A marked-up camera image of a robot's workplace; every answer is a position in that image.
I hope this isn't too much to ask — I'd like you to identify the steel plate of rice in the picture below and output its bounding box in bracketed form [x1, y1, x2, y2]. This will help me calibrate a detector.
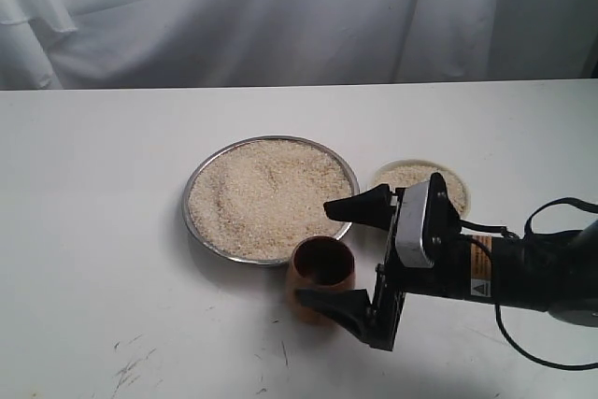
[181, 135, 360, 266]

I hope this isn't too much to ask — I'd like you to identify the white bowl of rice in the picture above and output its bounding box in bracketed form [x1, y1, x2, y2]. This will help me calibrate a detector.
[368, 159, 470, 219]

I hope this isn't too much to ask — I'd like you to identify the brown wooden cup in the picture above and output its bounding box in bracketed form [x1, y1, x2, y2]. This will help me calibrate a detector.
[285, 235, 355, 327]

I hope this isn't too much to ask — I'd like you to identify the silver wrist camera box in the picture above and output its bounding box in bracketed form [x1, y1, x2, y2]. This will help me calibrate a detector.
[394, 180, 434, 269]

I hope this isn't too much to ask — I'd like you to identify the black camera cable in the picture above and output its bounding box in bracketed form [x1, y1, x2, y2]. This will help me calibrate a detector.
[460, 196, 598, 370]

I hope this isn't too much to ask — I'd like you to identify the white fabric backdrop curtain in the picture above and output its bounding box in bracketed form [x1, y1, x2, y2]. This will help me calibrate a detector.
[1, 0, 597, 90]

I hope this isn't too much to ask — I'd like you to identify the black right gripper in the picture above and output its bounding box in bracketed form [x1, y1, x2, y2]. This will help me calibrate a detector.
[294, 173, 467, 350]

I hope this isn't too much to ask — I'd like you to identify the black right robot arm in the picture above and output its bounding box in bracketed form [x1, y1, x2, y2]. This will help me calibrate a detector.
[293, 173, 597, 350]

